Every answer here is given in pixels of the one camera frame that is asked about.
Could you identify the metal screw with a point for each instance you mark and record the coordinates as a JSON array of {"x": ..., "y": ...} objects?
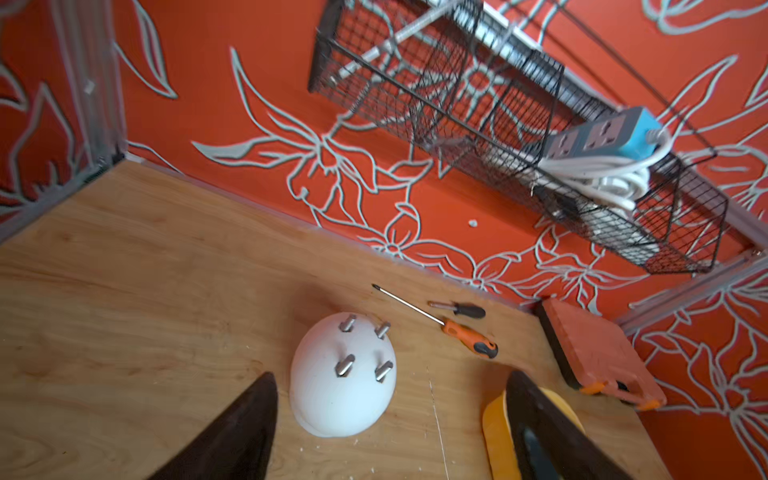
[
  {"x": 343, "y": 367},
  {"x": 382, "y": 330},
  {"x": 347, "y": 325},
  {"x": 383, "y": 370}
]

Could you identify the metal screw back left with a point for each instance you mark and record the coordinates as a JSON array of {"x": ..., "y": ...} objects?
[{"x": 347, "y": 325}]

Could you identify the metal screw front left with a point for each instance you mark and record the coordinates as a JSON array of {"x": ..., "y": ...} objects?
[{"x": 343, "y": 367}]

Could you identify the orange handled long screwdriver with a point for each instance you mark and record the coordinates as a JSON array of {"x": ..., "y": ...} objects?
[{"x": 473, "y": 340}]

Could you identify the white dome screw fixture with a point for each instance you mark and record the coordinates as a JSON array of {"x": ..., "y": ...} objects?
[{"x": 328, "y": 406}]

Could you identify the small black screwdriver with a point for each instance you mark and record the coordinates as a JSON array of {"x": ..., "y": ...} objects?
[{"x": 460, "y": 309}]

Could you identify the black wire wall basket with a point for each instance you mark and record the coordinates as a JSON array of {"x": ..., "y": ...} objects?
[{"x": 448, "y": 78}]

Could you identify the orange plastic tool case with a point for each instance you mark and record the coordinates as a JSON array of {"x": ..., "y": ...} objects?
[{"x": 596, "y": 358}]

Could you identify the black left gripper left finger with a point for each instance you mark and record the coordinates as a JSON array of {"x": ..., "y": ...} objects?
[{"x": 237, "y": 444}]

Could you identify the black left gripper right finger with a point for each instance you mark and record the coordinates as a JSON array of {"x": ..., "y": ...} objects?
[{"x": 547, "y": 444}]

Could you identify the blue grey power strip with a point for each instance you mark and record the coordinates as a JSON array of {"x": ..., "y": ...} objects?
[{"x": 630, "y": 133}]

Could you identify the metal screw back right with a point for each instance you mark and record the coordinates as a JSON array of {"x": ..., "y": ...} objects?
[{"x": 382, "y": 330}]

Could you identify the yellow plastic tray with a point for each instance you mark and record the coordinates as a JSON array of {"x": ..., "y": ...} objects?
[{"x": 498, "y": 440}]

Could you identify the metal screw front right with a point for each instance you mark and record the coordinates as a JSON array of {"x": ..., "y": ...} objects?
[{"x": 383, "y": 370}]

